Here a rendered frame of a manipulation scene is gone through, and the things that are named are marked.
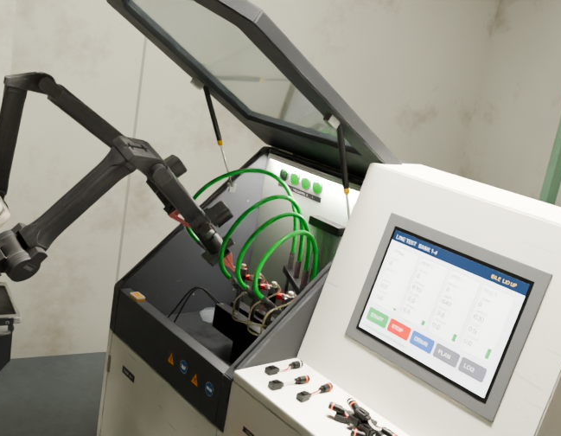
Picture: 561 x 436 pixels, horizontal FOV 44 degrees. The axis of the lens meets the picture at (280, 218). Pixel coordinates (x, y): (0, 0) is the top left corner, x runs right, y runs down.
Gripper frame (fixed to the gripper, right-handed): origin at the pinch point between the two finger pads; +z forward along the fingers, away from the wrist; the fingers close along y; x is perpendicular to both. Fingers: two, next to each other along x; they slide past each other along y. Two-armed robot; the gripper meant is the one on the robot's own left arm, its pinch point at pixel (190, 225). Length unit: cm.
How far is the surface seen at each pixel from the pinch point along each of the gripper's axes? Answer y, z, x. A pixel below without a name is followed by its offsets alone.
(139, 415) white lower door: 2, 38, 51
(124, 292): 9.1, 3.5, 32.4
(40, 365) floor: 142, 2, 124
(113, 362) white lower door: 16, 20, 52
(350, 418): -58, 62, -8
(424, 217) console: -45, 37, -53
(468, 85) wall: 245, 28, -176
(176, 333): -15.1, 23.5, 21.5
